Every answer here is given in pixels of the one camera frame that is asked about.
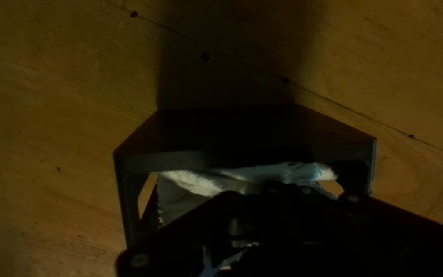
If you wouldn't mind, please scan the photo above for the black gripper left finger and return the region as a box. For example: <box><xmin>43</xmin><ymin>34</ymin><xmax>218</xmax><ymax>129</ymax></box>
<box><xmin>195</xmin><ymin>186</ymin><xmax>279</xmax><ymax>243</ymax></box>

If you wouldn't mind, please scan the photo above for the light blue cloth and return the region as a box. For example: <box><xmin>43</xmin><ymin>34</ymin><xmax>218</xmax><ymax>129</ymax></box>
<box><xmin>153</xmin><ymin>160</ymin><xmax>339</xmax><ymax>228</ymax></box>

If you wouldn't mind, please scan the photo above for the black perforated box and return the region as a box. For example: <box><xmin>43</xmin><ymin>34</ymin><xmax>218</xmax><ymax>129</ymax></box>
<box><xmin>112</xmin><ymin>105</ymin><xmax>379</xmax><ymax>252</ymax></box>

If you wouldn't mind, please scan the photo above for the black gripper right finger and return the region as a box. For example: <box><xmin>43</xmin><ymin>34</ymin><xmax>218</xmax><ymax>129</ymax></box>
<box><xmin>278</xmin><ymin>185</ymin><xmax>372</xmax><ymax>239</ymax></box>

